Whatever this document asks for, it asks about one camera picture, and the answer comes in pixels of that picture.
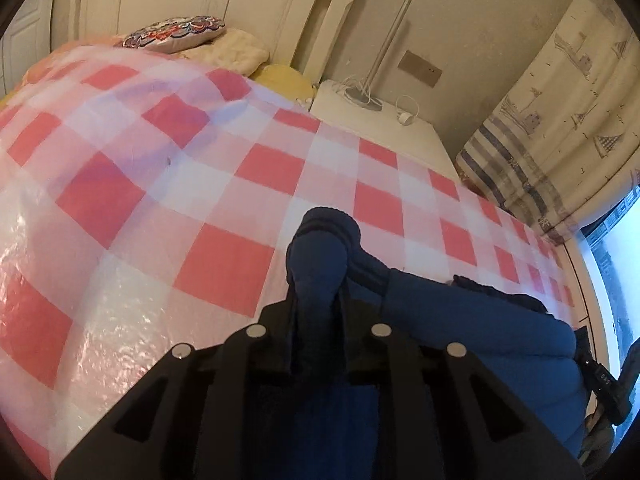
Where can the white pole lamp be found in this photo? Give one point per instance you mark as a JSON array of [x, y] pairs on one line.
[[387, 45]]

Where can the camouflage pants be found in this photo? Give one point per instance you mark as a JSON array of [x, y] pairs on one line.
[[597, 440]]

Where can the sailboat print curtain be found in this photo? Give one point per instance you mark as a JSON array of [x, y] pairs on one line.
[[560, 135]]

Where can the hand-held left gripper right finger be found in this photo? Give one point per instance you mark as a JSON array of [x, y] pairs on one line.
[[357, 330]]

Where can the navy blue puffer jacket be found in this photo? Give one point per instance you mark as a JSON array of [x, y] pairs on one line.
[[450, 320]]

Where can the pink floral bedding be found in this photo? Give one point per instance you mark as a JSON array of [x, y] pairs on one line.
[[55, 60]]

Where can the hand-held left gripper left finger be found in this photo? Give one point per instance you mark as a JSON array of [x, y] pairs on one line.
[[275, 330]]

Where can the white windowsill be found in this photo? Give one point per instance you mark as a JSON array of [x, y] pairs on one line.
[[595, 290]]

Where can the cream pillow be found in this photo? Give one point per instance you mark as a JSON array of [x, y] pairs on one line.
[[230, 55]]

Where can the pink checkered plastic sheet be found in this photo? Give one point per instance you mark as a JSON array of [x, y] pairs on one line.
[[150, 185]]

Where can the dark framed window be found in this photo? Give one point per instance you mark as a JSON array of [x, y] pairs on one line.
[[622, 260]]

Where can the patterned embroidered pillow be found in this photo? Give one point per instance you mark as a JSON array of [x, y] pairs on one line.
[[172, 34]]

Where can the yellow pillow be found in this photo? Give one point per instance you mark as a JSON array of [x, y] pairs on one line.
[[285, 82]]

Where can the white nightstand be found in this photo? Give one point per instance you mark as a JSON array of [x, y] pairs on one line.
[[380, 130]]

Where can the white wardrobe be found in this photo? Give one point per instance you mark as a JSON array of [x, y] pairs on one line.
[[25, 35]]

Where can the wall socket panel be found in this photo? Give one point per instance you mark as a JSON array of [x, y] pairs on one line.
[[420, 68]]

